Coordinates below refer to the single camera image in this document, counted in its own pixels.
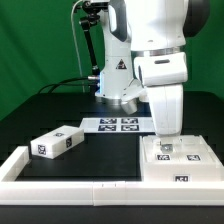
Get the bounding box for white cabinet door panel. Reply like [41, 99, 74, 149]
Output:
[141, 135, 179, 164]
[175, 135, 216, 164]

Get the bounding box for white U-shaped fence frame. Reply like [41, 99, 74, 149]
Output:
[0, 146, 224, 206]

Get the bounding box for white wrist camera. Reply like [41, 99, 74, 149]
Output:
[121, 79, 146, 114]

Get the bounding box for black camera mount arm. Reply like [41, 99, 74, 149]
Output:
[79, 1, 108, 76]

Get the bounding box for white cabinet body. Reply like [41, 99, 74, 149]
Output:
[140, 137, 224, 182]

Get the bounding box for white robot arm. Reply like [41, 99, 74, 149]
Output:
[96, 0, 210, 152]

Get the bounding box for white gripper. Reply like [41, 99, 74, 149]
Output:
[147, 84, 183, 152]

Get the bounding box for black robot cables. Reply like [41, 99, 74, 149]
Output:
[38, 78, 101, 95]

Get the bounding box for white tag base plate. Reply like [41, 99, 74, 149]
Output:
[80, 117, 154, 133]

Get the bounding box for white cabinet top block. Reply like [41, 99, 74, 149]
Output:
[30, 125, 84, 159]

